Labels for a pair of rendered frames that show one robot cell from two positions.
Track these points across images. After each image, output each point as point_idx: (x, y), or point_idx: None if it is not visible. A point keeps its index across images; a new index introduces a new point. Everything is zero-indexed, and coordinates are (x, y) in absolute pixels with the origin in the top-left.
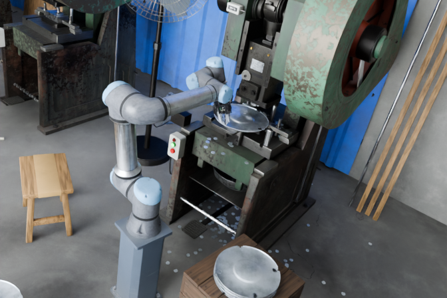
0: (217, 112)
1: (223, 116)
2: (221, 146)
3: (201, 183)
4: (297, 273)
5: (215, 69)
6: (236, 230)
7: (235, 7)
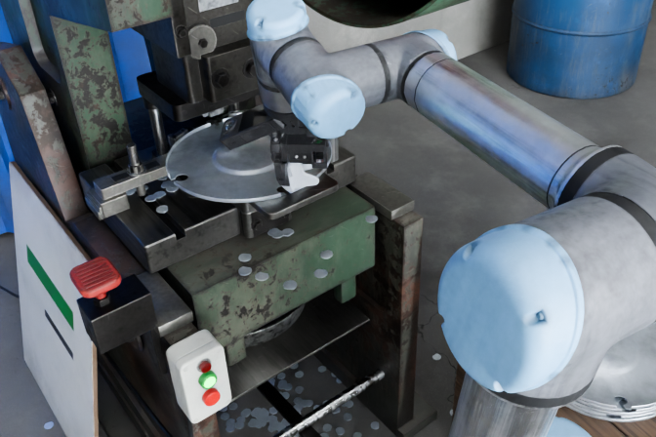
0: (288, 168)
1: (240, 185)
2: (282, 255)
3: (239, 393)
4: (428, 322)
5: (308, 30)
6: (293, 396)
7: None
